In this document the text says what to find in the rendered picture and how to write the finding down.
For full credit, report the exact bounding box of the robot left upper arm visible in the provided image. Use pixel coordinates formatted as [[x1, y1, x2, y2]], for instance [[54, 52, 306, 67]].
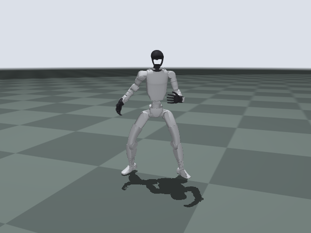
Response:
[[167, 71, 179, 95]]

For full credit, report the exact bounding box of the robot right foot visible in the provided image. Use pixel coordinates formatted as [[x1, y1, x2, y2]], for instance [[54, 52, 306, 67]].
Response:
[[121, 163, 137, 175]]

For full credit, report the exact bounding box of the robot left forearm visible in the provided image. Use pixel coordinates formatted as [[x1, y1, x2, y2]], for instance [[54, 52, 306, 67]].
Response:
[[177, 90, 185, 102]]

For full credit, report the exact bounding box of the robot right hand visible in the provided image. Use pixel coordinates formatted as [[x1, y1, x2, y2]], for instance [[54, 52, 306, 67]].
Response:
[[116, 98, 124, 116]]

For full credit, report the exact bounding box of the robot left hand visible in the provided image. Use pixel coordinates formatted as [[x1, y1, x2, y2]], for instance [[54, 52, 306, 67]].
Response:
[[167, 91, 183, 104]]

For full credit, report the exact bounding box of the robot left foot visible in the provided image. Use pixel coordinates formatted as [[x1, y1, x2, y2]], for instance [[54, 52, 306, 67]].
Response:
[[176, 168, 191, 179]]

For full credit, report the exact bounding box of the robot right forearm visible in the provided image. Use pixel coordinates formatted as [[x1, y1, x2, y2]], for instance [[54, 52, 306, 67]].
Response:
[[122, 85, 134, 103]]

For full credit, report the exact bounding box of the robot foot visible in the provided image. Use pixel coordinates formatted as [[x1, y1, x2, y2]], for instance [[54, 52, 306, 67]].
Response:
[[176, 168, 191, 179], [121, 163, 137, 175]]

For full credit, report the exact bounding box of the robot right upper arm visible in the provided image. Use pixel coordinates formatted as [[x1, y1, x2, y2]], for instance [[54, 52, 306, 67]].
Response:
[[131, 70, 147, 92]]

